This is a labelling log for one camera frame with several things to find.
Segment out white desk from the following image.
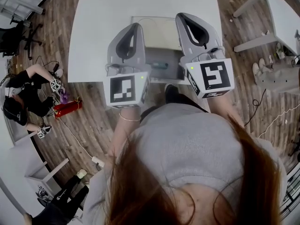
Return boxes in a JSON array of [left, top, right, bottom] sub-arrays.
[[24, 157, 70, 192]]

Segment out black floor cable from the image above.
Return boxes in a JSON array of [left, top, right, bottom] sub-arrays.
[[243, 88, 267, 126]]

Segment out white power strip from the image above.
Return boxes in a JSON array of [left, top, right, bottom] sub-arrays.
[[91, 156, 105, 167]]

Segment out person's left forearm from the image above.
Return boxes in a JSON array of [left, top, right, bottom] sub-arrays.
[[110, 105, 143, 159]]

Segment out white table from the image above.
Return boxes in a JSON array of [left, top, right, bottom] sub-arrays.
[[67, 0, 223, 84], [233, 0, 300, 56]]

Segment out teal handled tool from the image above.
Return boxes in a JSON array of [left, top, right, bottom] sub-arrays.
[[151, 61, 169, 69]]

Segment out grey drawer box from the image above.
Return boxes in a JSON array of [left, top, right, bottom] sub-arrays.
[[130, 15, 188, 83]]

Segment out purple cloth object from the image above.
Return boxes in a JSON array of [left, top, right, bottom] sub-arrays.
[[60, 89, 70, 104]]

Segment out person's black trousers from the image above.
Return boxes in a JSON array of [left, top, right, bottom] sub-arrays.
[[140, 91, 209, 126]]

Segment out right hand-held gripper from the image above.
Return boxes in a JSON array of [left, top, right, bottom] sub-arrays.
[[175, 12, 235, 100]]

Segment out person's grey sweater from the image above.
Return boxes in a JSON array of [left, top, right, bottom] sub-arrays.
[[83, 102, 288, 225]]

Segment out thin white cable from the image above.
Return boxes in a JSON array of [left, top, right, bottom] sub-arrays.
[[60, 118, 94, 159]]

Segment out white coiled cable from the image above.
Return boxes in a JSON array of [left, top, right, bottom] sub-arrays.
[[257, 106, 300, 139]]

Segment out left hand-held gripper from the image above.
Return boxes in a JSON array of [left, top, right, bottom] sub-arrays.
[[102, 22, 152, 109]]

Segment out white shelf unit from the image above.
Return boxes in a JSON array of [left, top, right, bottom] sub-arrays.
[[0, 0, 45, 21]]

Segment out metal wire shelf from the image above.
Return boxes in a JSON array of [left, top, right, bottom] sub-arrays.
[[280, 167, 300, 218]]

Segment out black office chair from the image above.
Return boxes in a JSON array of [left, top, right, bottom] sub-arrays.
[[0, 19, 44, 60]]

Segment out person's right shoe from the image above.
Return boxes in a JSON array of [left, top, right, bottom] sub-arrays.
[[165, 83, 180, 104]]

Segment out person's right forearm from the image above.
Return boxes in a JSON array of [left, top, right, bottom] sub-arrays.
[[207, 95, 246, 128]]

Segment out white desk frame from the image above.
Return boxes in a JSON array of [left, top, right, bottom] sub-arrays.
[[0, 116, 40, 150]]

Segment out thin gold bracelet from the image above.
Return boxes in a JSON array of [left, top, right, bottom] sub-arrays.
[[118, 112, 142, 122]]

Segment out red fire extinguisher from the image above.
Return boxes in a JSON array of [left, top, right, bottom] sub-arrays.
[[52, 99, 83, 119]]

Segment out grey hand-held gripper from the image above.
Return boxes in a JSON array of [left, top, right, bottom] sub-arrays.
[[37, 185, 48, 198]]

